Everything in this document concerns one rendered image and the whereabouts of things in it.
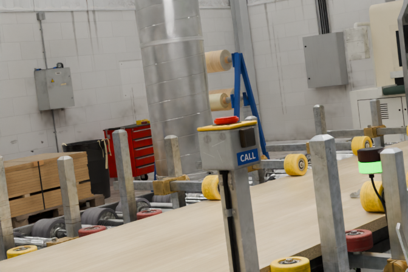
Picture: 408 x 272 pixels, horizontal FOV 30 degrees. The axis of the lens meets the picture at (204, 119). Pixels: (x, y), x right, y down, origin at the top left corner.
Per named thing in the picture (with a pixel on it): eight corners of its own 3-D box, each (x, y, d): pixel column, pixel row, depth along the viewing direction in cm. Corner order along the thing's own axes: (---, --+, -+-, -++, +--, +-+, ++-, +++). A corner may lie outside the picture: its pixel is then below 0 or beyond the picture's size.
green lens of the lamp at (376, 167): (393, 168, 164) (391, 158, 164) (378, 173, 159) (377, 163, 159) (368, 168, 168) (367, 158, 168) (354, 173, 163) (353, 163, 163)
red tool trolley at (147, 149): (171, 179, 1031) (164, 119, 1026) (136, 189, 968) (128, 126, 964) (144, 180, 1057) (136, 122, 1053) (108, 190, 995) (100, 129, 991)
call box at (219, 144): (263, 167, 123) (257, 119, 122) (235, 175, 118) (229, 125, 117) (230, 167, 128) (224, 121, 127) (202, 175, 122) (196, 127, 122)
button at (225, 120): (244, 125, 122) (243, 115, 122) (228, 129, 119) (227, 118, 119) (226, 126, 125) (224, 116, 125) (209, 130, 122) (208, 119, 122)
